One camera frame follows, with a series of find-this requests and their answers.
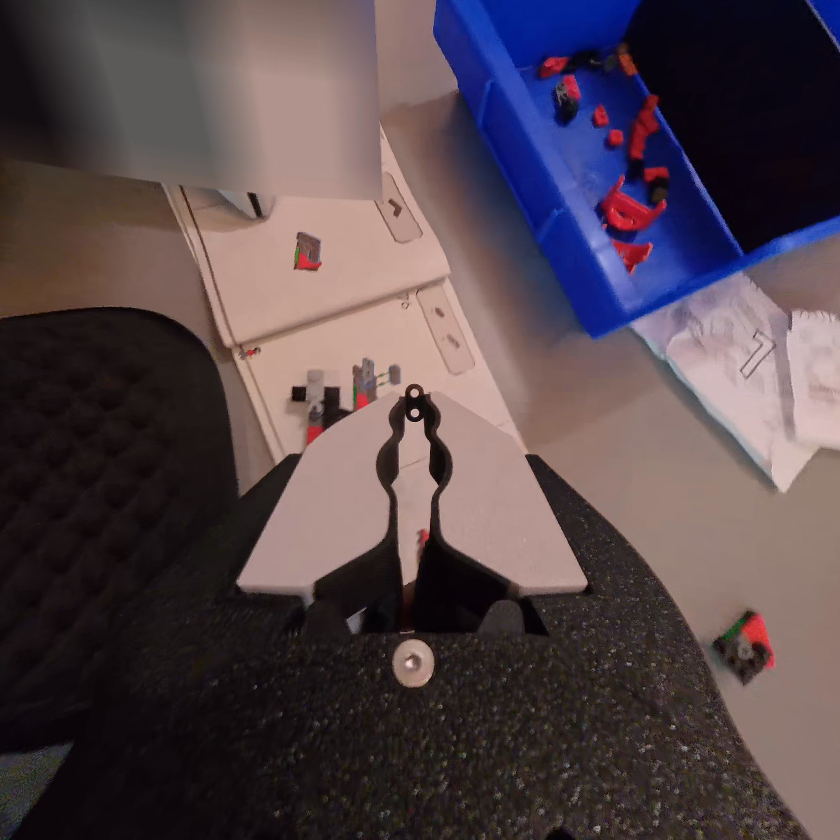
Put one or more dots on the black two-hole link brick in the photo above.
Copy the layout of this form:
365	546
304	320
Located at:
415	412

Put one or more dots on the heap of red toy bricks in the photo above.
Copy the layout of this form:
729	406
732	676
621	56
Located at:
627	210

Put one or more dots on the white instruction booklet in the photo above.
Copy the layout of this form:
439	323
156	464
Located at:
354	282

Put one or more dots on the blue plastic bin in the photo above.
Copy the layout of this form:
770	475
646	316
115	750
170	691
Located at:
525	164

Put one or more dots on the red green black brick assembly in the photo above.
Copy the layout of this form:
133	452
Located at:
745	646

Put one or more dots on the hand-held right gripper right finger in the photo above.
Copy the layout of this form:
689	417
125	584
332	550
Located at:
505	518

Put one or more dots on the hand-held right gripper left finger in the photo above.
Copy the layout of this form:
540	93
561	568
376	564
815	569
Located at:
328	512

